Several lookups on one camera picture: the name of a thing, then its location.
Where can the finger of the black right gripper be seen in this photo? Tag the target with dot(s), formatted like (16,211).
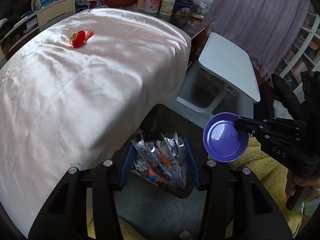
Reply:
(248,125)

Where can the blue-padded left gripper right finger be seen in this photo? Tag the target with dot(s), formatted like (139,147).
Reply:
(213,178)

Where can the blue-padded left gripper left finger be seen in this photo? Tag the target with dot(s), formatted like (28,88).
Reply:
(108,177)

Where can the purple plastic dish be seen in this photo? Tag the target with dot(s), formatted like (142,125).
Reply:
(221,140)

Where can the silver foil wrapper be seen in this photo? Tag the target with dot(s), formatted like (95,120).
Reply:
(161,161)

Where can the black trash bin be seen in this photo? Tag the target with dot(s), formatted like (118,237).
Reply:
(164,121)

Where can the person's right hand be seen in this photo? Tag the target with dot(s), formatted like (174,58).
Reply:
(294,181)

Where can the white bookshelf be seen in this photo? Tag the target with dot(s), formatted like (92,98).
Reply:
(303,55)

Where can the pink satin tablecloth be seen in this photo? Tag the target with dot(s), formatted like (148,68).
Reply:
(65,107)

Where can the red lantern ornament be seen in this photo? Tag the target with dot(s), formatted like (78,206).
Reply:
(79,38)

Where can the white jar orange label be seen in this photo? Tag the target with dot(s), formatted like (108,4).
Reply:
(167,7)

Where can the pink label white jar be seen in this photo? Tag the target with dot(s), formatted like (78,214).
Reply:
(152,6)

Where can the beige tv cabinet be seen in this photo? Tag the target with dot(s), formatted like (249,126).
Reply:
(33,24)

